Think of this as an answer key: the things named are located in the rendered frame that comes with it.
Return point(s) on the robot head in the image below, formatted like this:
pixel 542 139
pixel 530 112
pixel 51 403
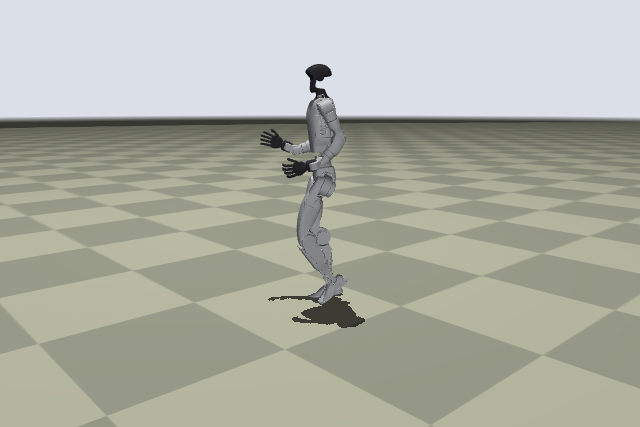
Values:
pixel 318 72

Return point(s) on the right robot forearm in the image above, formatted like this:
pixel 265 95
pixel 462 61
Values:
pixel 296 150

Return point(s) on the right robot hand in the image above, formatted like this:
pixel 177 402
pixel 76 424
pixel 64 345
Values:
pixel 275 141

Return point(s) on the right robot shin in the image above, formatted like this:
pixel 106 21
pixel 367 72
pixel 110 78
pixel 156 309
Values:
pixel 327 251

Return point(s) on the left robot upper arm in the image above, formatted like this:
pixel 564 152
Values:
pixel 326 109

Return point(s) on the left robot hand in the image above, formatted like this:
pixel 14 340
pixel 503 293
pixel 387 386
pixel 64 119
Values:
pixel 298 168

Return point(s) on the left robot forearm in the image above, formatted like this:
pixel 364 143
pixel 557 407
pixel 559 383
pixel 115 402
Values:
pixel 331 151

